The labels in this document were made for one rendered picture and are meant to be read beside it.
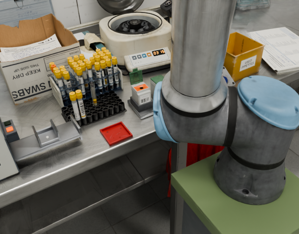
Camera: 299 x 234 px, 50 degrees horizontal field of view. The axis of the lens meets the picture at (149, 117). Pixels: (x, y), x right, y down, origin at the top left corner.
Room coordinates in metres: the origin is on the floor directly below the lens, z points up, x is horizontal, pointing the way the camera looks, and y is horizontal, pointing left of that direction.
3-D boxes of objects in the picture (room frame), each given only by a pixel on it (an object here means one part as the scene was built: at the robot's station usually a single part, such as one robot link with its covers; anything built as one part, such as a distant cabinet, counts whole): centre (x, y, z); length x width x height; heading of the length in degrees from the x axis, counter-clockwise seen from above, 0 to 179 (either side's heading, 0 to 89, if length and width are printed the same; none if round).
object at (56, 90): (0.86, 0.19, 0.91); 0.20 x 0.10 x 0.07; 119
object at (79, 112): (0.75, 0.16, 0.93); 0.17 x 0.09 x 0.11; 118
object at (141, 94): (0.76, 0.02, 0.92); 0.05 x 0.04 x 0.06; 27
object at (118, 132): (0.65, 0.09, 0.88); 0.07 x 0.07 x 0.01; 29
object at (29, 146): (0.59, 0.28, 0.92); 0.21 x 0.07 x 0.05; 119
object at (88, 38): (1.06, 0.21, 0.92); 0.24 x 0.12 x 0.10; 29
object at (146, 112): (0.76, 0.02, 0.89); 0.09 x 0.05 x 0.04; 27
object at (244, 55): (0.97, -0.30, 0.92); 0.13 x 0.13 x 0.10; 31
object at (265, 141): (0.46, -0.21, 1.07); 0.13 x 0.12 x 0.14; 81
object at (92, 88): (0.76, 0.16, 0.93); 0.01 x 0.01 x 0.10
